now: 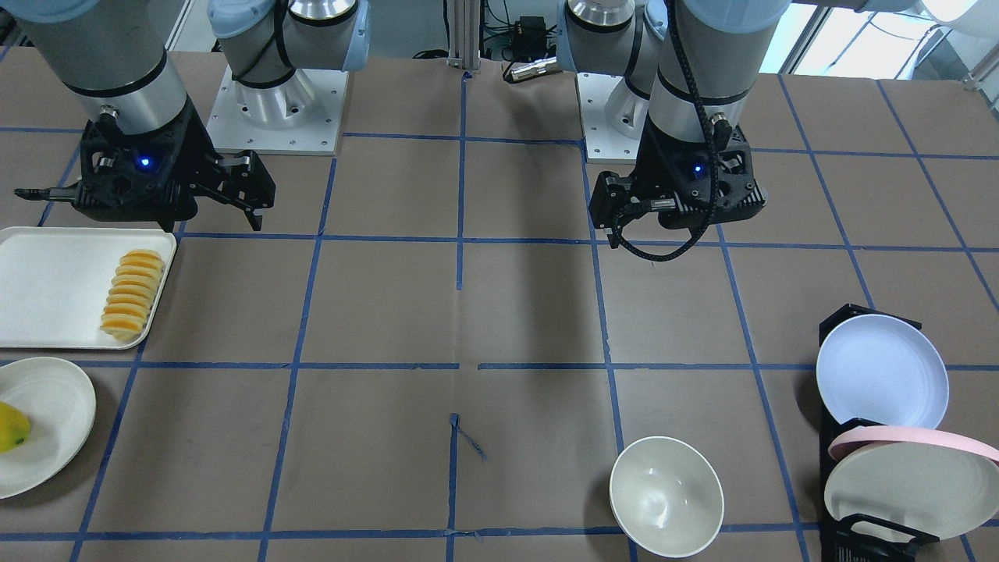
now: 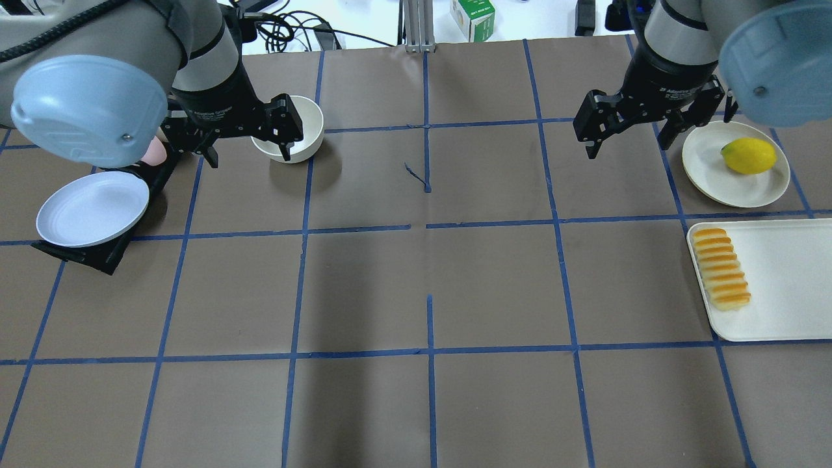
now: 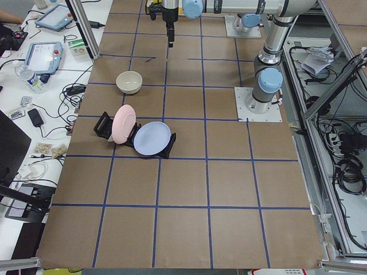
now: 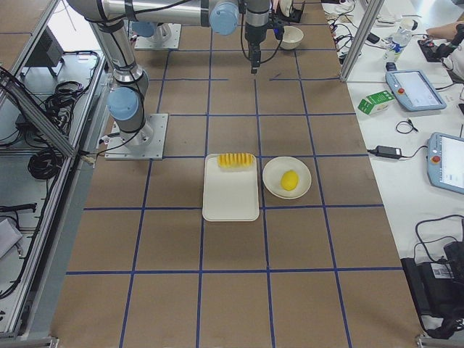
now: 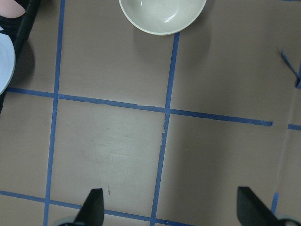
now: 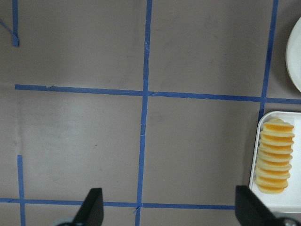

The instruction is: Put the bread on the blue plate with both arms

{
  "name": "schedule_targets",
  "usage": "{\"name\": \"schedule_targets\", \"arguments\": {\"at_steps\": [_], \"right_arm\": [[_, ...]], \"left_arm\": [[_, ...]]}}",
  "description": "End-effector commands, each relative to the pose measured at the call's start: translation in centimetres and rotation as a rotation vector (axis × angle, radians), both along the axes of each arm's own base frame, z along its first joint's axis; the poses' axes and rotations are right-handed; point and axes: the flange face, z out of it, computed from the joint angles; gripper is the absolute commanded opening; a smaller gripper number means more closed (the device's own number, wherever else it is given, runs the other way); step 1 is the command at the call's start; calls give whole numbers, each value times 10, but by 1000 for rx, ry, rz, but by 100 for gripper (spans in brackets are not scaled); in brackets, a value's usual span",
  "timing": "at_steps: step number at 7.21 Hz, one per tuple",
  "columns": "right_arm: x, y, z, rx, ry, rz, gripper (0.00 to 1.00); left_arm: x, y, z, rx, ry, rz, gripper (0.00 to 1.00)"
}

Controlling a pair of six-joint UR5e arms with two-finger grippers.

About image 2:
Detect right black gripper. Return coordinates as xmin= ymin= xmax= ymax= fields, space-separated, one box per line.
xmin=573 ymin=49 xmax=739 ymax=160

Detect yellow lemon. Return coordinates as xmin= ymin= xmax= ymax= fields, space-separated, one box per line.
xmin=720 ymin=137 xmax=777 ymax=175

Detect green white box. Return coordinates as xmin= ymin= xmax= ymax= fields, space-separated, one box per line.
xmin=450 ymin=1 xmax=496 ymax=42

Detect blue plate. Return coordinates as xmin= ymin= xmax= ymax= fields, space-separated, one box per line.
xmin=35 ymin=171 xmax=150 ymax=248

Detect black plate rack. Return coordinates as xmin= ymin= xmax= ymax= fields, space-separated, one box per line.
xmin=31 ymin=142 xmax=181 ymax=275

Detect black device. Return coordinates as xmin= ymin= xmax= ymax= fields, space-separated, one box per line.
xmin=574 ymin=0 xmax=597 ymax=36

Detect cream round plate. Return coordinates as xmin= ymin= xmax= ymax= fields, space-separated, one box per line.
xmin=682 ymin=120 xmax=791 ymax=208

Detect ridged yellow bread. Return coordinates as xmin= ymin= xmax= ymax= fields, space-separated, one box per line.
xmin=690 ymin=227 xmax=752 ymax=311

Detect black cables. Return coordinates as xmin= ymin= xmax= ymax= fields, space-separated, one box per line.
xmin=224 ymin=0 xmax=397 ymax=54

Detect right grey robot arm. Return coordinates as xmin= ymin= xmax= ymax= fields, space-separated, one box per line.
xmin=573 ymin=1 xmax=831 ymax=159

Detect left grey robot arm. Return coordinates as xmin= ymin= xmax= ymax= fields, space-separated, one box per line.
xmin=1 ymin=1 xmax=304 ymax=168

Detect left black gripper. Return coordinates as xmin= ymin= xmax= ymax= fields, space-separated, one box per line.
xmin=161 ymin=65 xmax=304 ymax=168

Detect white bowl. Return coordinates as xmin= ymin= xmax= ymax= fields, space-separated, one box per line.
xmin=250 ymin=96 xmax=325 ymax=164

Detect pink plate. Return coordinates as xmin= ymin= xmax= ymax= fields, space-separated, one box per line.
xmin=140 ymin=136 xmax=168 ymax=166

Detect white rectangular tray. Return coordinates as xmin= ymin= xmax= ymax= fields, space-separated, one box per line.
xmin=686 ymin=218 xmax=832 ymax=343

